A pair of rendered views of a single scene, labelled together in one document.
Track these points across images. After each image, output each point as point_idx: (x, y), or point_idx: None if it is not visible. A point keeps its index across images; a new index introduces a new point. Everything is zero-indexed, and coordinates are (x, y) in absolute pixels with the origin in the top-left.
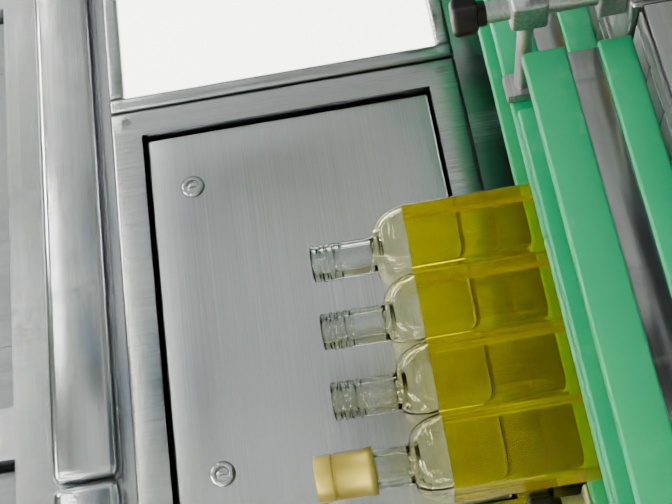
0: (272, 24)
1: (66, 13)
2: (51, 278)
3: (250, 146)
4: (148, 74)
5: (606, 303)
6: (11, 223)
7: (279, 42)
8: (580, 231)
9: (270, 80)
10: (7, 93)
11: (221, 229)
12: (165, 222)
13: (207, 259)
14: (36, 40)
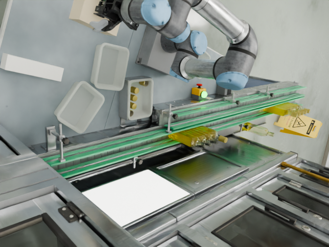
0: (159, 184)
1: (180, 209)
2: (226, 189)
3: (183, 180)
4: (182, 193)
5: (196, 110)
6: (223, 203)
7: (162, 182)
8: (191, 111)
9: (170, 180)
10: (202, 214)
11: (199, 178)
12: (204, 183)
13: (205, 177)
14: (189, 210)
